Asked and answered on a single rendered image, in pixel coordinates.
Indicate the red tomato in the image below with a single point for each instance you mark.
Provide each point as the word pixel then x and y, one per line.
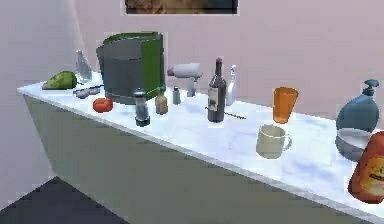
pixel 102 104

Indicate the dark wine bottle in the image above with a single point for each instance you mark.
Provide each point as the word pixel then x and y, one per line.
pixel 217 96

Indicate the grey metal utensil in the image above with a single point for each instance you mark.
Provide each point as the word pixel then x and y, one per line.
pixel 86 91

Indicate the white paper towel holder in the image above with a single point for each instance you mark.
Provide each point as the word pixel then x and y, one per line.
pixel 186 71

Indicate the grey and green appliance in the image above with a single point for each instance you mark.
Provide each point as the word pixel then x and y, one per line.
pixel 128 71

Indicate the small brown shaker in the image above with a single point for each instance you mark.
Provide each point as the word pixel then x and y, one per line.
pixel 161 103

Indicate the cream mug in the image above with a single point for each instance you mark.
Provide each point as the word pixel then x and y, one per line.
pixel 270 141

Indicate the small grey shaker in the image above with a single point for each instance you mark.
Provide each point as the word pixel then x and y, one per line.
pixel 176 96

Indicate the orange glass cup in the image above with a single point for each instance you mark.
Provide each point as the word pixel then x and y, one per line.
pixel 284 105

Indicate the framed wall picture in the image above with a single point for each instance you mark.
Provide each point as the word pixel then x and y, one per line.
pixel 181 6

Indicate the clear spray bottle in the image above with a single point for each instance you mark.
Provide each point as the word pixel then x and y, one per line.
pixel 231 86

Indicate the white top grey counter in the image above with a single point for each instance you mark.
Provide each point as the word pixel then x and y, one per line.
pixel 140 173

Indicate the dark pepper mill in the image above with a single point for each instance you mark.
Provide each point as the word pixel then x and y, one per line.
pixel 141 108

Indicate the red bread bag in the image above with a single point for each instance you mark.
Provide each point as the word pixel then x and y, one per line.
pixel 370 170

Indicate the clear glass vase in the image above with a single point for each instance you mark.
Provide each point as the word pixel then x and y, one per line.
pixel 82 68

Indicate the thin green pencil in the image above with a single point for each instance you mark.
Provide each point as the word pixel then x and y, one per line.
pixel 233 115

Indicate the green lettuce head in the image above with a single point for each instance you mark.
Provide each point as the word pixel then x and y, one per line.
pixel 61 81

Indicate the grey metal bowl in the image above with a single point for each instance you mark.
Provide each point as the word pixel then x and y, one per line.
pixel 351 143

